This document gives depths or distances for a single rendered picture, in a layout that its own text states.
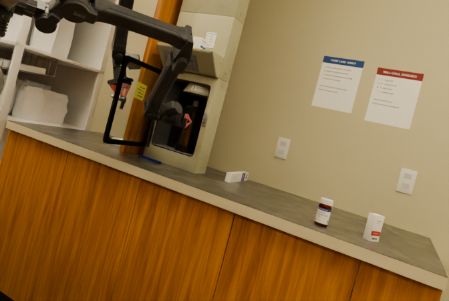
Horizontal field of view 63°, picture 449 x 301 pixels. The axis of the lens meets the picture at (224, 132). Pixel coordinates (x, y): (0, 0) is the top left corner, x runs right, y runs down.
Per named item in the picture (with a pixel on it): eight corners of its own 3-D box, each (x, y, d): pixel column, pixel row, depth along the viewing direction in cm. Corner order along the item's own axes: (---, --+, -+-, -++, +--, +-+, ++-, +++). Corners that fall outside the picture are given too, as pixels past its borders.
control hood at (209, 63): (164, 67, 189) (170, 49, 189) (219, 77, 175) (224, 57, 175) (151, 61, 179) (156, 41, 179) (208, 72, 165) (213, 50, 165)
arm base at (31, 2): (6, 17, 141) (13, -14, 141) (29, 24, 146) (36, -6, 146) (8, 14, 134) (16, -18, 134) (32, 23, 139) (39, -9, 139)
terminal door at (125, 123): (145, 147, 188) (164, 71, 187) (103, 143, 160) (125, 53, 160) (143, 146, 188) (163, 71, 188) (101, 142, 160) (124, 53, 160)
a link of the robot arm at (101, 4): (201, 25, 128) (204, 47, 124) (182, 49, 138) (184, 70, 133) (66, -28, 104) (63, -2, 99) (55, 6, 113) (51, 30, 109)
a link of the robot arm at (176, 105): (144, 99, 162) (145, 116, 158) (164, 89, 158) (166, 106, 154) (162, 110, 172) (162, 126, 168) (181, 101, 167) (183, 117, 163)
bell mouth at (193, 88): (194, 95, 202) (196, 85, 202) (221, 102, 195) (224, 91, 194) (176, 89, 186) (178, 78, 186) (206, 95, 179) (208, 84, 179)
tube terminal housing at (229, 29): (169, 157, 212) (202, 28, 211) (217, 173, 198) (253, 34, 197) (141, 156, 190) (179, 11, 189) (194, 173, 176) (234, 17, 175)
